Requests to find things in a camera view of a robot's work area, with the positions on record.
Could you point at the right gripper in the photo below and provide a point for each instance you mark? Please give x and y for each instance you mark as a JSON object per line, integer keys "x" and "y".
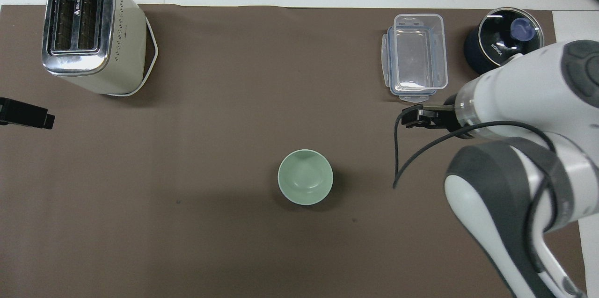
{"x": 448, "y": 120}

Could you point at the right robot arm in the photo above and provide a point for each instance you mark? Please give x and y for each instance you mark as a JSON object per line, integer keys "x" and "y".
{"x": 524, "y": 87}

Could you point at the green bowl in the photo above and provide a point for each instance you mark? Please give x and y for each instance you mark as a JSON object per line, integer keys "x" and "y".
{"x": 305, "y": 177}

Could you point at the dark blue cooking pot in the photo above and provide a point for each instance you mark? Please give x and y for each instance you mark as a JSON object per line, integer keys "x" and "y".
{"x": 476, "y": 57}

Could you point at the clear plastic food container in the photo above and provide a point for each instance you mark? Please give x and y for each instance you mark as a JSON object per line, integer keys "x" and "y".
{"x": 416, "y": 52}

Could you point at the glass lid with blue knob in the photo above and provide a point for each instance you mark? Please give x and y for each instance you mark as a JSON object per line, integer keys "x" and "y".
{"x": 500, "y": 31}

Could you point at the cream and chrome toaster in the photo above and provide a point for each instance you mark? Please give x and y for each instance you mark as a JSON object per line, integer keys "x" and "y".
{"x": 121, "y": 50}

